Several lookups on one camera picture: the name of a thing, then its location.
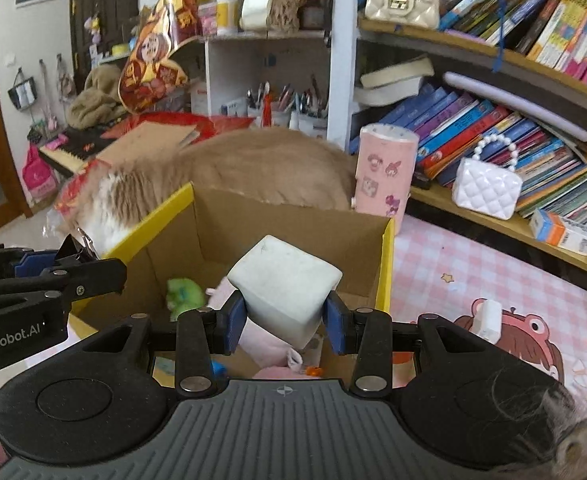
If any brown plush blanket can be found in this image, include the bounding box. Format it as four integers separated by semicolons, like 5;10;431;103
68;67;129;128

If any white shelf unit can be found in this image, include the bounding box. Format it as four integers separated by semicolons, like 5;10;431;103
191;0;359;151

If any white rolled paper tube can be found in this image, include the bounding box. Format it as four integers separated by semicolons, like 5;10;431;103
443;71;587;143

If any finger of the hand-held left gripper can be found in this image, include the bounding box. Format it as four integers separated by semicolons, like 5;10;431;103
0;258;127;306
0;244;60;282

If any cream square block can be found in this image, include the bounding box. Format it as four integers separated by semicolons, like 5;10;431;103
227;235;343;350

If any row of paperback books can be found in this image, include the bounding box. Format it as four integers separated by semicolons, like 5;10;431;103
423;0;587;91

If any pink plush pig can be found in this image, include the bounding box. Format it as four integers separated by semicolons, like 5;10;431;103
208;280;324;381

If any white quilted purse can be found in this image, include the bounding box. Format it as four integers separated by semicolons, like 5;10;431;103
452;134;524;222

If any pink cylindrical holder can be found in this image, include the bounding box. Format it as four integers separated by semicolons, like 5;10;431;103
353;122;420;236

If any blue ribbon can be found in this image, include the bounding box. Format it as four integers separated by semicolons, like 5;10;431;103
491;0;507;73

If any pink bag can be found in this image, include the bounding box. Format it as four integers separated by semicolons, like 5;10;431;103
22;142;59;198

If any yellow cardboard box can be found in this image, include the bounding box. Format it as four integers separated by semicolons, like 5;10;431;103
68;182;395;381

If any black toy piano keyboard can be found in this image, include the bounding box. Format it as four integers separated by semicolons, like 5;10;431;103
38;127;124;176

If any grey brown fur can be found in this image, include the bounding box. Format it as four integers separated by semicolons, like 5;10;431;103
493;367;587;473

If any row of colourful books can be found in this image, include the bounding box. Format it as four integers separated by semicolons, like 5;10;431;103
378;85;587;241

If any pen holder with pens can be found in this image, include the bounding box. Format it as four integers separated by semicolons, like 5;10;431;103
246;77;331;133

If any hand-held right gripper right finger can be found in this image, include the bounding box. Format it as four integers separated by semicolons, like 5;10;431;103
323;293;494;395

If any green frog toy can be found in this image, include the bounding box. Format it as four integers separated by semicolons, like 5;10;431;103
166;277;209;322

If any black binder clip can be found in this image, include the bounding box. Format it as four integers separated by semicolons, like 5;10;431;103
56;227;99;264

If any wooden bookshelf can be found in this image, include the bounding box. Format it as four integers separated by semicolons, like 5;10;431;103
356;0;587;286

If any pink printed tablecloth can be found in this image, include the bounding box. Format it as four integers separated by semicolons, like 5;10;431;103
388;215;587;411

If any red gold snack bag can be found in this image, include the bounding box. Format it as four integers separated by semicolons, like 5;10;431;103
118;0;204;116

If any white plastic bottle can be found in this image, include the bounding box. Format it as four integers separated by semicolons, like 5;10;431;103
216;0;239;36

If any grey hanging tote bag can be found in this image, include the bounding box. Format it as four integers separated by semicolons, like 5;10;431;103
8;67;37;111

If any white charger plug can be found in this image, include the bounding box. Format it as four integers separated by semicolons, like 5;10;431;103
473;299;503;343

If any tan fluffy cat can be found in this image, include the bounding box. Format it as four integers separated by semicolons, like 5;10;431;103
56;127;357;256

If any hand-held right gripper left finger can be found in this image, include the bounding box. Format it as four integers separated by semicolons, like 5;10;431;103
81;290;248;395

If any brown cardboard sheet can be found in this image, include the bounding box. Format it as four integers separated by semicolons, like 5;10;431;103
101;121;199;161

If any orange white medicine box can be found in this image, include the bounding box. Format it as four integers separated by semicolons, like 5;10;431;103
529;208;587;256

